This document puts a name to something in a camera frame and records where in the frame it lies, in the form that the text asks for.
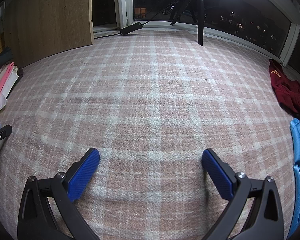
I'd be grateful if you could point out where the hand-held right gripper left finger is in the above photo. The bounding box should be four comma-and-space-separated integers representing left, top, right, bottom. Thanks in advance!
17, 147, 102, 240

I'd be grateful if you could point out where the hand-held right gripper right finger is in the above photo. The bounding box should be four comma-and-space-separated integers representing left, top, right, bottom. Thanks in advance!
201, 148, 285, 240

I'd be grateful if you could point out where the pink garment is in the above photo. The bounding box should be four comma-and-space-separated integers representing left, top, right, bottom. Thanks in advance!
0, 62, 15, 115

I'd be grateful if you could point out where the white garment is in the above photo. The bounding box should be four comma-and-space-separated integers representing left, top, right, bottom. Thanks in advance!
0, 65, 19, 121

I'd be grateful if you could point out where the dark grey cloth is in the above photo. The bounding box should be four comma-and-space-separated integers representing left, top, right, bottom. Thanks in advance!
0, 46, 24, 80

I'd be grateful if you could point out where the dark red garment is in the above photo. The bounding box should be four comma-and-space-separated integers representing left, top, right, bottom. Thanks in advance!
268, 59, 300, 114

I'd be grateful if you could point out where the brown cardboard box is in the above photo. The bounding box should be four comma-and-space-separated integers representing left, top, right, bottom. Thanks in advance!
4, 0, 94, 68

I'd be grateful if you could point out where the black power strip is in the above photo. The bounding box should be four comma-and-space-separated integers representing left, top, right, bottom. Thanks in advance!
120, 22, 142, 36

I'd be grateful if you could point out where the black tripod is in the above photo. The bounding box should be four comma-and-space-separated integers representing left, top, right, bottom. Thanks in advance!
170, 0, 211, 46

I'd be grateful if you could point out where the white window frame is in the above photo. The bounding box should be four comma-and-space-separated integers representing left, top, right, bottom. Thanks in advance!
91, 0, 300, 85

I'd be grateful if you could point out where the black power cable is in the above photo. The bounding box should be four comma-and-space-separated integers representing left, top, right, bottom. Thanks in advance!
140, 0, 188, 27

